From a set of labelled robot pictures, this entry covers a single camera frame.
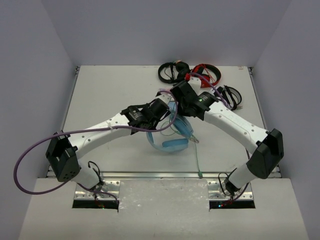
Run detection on green headphone cable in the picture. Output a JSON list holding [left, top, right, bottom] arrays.
[[159, 117, 204, 179]]

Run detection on light blue headphones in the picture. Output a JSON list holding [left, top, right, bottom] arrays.
[[146, 100, 197, 153]]

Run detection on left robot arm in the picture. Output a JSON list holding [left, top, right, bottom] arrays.
[[45, 93, 171, 191]]

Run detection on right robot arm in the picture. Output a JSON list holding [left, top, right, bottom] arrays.
[[170, 81, 284, 196]]

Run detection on pink cat ear headphones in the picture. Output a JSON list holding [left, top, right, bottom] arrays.
[[156, 88, 173, 98]]

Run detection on white black striped headphones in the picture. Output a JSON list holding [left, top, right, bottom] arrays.
[[214, 85, 243, 111]]

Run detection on black headset with microphone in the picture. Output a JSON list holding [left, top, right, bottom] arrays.
[[157, 60, 191, 84]]

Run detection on aluminium table rail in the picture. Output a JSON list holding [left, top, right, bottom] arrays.
[[46, 167, 282, 179]]

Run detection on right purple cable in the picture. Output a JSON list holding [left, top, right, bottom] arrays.
[[186, 72, 251, 201]]

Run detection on left metal mounting bracket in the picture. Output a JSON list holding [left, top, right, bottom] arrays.
[[73, 179, 121, 201]]

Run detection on metal mounting bracket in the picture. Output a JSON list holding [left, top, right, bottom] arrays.
[[207, 179, 254, 201], [73, 179, 121, 201]]

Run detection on right metal mounting bracket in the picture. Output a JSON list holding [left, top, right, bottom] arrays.
[[207, 179, 254, 201]]

